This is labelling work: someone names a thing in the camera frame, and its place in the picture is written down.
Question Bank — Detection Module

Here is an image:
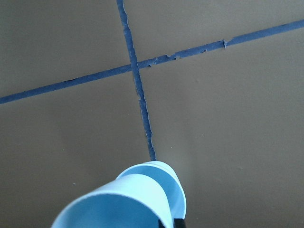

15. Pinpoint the light blue cup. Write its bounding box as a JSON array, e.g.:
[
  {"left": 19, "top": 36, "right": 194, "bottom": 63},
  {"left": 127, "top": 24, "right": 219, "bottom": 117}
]
[
  {"left": 52, "top": 174, "right": 174, "bottom": 228},
  {"left": 117, "top": 161, "right": 187, "bottom": 219}
]

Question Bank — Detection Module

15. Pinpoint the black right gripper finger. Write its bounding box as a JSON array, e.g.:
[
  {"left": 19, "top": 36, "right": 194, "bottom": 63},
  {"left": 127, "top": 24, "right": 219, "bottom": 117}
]
[{"left": 174, "top": 218, "right": 185, "bottom": 228}]

